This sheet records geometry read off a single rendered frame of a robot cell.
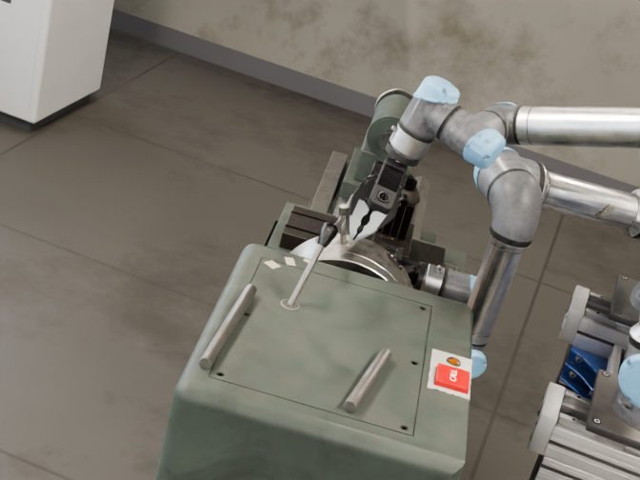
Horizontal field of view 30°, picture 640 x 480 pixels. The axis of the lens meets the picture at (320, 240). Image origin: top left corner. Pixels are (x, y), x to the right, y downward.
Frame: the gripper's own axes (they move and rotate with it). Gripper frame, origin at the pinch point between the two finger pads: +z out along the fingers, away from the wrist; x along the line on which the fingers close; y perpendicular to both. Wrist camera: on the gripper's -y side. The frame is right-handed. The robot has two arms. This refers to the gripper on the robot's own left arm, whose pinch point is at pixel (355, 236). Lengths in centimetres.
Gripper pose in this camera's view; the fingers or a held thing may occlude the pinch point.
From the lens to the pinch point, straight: 236.8
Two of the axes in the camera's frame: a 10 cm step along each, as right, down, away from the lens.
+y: 1.5, -4.2, 9.0
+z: -4.4, 7.8, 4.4
